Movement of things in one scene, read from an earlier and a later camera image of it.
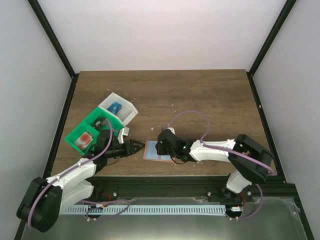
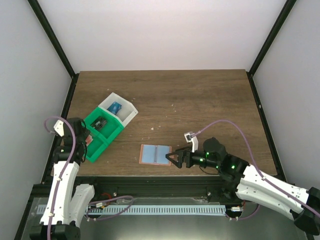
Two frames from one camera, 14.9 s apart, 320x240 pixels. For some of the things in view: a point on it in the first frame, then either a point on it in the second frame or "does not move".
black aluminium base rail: [185, 186] does not move
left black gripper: [132, 151] → [86, 132]
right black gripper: [160, 149] → [186, 151]
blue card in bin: [115, 107] does not move
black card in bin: [98, 122] does not move
